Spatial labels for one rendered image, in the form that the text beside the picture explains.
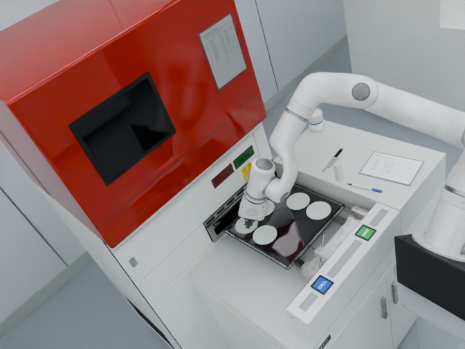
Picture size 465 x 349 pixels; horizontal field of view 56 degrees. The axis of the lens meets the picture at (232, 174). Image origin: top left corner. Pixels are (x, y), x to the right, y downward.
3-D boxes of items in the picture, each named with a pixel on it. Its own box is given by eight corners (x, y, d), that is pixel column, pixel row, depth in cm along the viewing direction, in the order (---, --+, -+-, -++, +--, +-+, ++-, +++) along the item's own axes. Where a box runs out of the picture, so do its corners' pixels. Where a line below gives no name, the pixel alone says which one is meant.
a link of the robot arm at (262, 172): (275, 192, 160) (256, 179, 164) (283, 166, 151) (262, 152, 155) (260, 203, 155) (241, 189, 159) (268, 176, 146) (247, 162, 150)
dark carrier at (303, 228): (226, 229, 185) (225, 228, 185) (277, 179, 199) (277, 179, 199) (287, 265, 162) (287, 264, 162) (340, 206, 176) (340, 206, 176)
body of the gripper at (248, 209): (241, 199, 158) (236, 219, 166) (269, 204, 158) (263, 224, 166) (243, 185, 164) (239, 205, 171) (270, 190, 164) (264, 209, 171)
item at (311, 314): (293, 331, 150) (284, 309, 141) (379, 226, 173) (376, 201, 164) (315, 346, 144) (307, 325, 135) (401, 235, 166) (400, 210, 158)
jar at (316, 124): (306, 131, 208) (303, 115, 202) (315, 122, 211) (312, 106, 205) (319, 134, 204) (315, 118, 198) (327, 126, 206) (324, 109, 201)
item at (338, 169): (327, 179, 180) (322, 154, 172) (333, 172, 182) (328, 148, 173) (340, 183, 176) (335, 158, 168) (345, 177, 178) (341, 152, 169)
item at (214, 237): (212, 242, 189) (205, 227, 183) (277, 179, 207) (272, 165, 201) (214, 243, 187) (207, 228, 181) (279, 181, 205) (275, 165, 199)
